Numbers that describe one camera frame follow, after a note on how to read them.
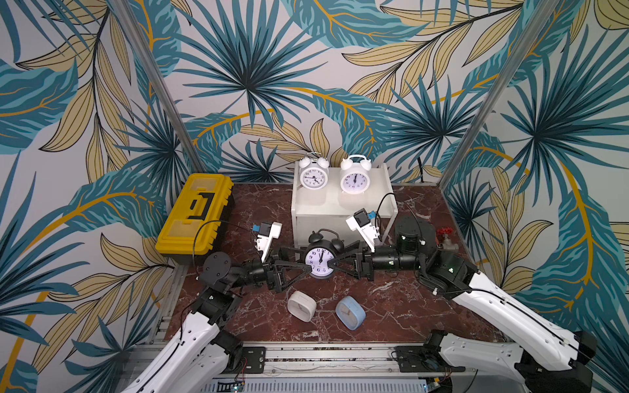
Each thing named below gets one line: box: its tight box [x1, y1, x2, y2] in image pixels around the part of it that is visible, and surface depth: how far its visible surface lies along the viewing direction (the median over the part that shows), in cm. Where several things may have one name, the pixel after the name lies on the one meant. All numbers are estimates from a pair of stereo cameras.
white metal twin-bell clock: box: [298, 152, 330, 190], surface depth 70 cm
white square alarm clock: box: [286, 290, 317, 323], surface depth 79 cm
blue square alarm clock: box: [334, 295, 367, 331], surface depth 78 cm
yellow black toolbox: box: [155, 172, 236, 262], surface depth 90 cm
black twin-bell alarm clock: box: [304, 228, 345, 278], surface depth 58 cm
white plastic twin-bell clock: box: [339, 154, 372, 195], surface depth 69 cm
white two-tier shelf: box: [291, 162, 399, 250], surface depth 72 cm
